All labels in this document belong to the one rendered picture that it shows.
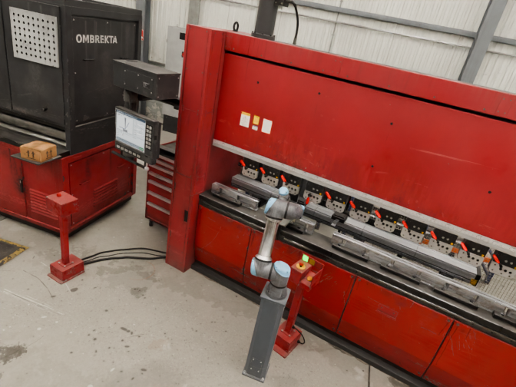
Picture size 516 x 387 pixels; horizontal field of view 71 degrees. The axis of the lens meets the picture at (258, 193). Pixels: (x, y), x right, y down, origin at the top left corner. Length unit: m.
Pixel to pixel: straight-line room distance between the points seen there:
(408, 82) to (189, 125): 1.73
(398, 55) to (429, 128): 4.43
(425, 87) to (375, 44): 4.44
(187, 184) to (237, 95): 0.92
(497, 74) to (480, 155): 4.66
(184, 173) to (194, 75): 0.86
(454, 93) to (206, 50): 1.78
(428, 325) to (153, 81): 2.72
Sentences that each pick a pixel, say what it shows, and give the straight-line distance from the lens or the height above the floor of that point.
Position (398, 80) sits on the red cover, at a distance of 2.66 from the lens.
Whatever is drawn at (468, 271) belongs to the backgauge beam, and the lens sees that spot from 3.30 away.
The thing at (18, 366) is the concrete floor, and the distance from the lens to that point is 3.22.
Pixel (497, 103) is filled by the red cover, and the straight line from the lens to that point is 2.65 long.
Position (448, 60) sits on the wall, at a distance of 7.12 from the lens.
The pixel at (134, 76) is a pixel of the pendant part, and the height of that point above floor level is 1.88.
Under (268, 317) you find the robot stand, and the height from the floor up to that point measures 0.62.
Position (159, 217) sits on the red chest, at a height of 0.21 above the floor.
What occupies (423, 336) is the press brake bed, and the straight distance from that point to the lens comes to 3.19.
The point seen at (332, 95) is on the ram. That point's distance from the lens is 2.78.
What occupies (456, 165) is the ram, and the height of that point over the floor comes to 1.80.
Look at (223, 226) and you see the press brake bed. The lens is 3.40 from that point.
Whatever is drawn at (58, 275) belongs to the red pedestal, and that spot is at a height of 0.05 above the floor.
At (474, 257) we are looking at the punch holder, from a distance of 2.94.
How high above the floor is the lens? 2.41
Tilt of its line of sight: 25 degrees down
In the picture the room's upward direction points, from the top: 11 degrees clockwise
